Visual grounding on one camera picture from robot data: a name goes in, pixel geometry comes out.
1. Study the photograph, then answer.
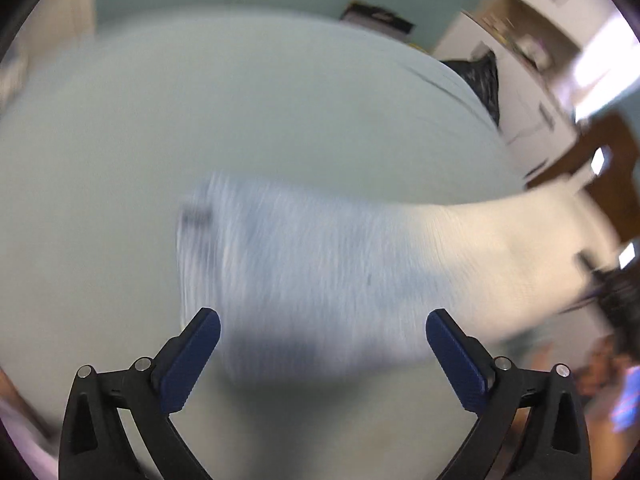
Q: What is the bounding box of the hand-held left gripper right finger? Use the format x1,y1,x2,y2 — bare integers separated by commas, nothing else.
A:
425,308,594,480

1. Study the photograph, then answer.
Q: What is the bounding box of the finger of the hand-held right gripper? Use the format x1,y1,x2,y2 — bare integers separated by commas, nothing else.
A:
578,252,607,281

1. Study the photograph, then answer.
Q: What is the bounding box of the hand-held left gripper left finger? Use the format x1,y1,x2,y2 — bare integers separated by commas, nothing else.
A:
59,306,222,480

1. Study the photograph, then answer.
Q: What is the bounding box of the blue and white knit sweater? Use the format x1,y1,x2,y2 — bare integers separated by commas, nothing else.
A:
176,170,618,386

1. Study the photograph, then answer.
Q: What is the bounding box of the black patterned cloth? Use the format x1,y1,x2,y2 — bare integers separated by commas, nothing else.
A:
442,50,502,128

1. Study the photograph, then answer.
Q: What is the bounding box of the white cabinet with open shelf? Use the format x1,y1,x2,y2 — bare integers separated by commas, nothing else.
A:
434,0,640,181

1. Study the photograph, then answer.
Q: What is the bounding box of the bed with teal sheet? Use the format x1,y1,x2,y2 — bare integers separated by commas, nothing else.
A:
0,7,616,480

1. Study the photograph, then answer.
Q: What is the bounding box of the black flat box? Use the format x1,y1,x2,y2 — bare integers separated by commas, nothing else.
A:
340,1,416,36

